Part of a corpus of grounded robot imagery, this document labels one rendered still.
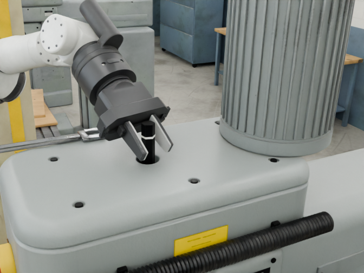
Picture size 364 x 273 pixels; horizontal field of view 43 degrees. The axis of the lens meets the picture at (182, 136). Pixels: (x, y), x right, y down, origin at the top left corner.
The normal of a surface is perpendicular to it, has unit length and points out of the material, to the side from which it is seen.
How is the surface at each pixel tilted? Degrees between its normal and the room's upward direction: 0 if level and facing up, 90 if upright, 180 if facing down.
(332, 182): 0
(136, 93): 30
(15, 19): 90
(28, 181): 0
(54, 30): 70
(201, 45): 90
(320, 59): 90
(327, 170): 0
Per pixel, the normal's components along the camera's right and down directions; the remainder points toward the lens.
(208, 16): 0.45, 0.37
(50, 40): -0.56, -0.03
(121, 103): 0.35, -0.62
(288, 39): -0.17, 0.40
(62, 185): 0.03, -0.91
